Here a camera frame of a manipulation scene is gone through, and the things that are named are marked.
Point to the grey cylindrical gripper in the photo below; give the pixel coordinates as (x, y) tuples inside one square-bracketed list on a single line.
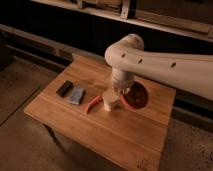
[(121, 80)]

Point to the red ceramic bowl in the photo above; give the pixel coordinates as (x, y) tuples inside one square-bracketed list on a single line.
[(136, 98)]

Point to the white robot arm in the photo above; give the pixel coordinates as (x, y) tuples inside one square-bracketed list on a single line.
[(188, 72)]

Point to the white paper cup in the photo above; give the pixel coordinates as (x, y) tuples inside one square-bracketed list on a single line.
[(110, 99)]

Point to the orange carrot toy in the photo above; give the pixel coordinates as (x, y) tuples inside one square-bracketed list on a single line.
[(92, 102)]

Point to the blue sponge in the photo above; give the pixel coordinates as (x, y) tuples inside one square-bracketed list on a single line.
[(76, 95)]

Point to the wooden table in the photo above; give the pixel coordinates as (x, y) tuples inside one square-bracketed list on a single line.
[(133, 139)]

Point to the black rectangular block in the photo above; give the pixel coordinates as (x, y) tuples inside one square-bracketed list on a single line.
[(62, 90)]

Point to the wooden shelf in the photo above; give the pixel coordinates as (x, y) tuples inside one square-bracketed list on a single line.
[(164, 23)]

